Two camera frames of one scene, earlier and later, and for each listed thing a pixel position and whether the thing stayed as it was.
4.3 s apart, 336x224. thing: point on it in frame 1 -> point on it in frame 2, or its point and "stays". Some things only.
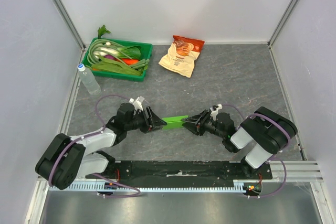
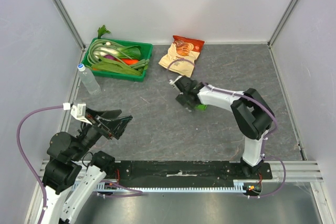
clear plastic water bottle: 88,80 stays
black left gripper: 148,119 -> 101,123
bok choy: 128,52 stays
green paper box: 174,122 -> 201,107
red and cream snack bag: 182,55 stays
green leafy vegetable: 108,65 stays
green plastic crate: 146,51 stays
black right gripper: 202,122 -> 184,98
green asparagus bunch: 140,64 stays
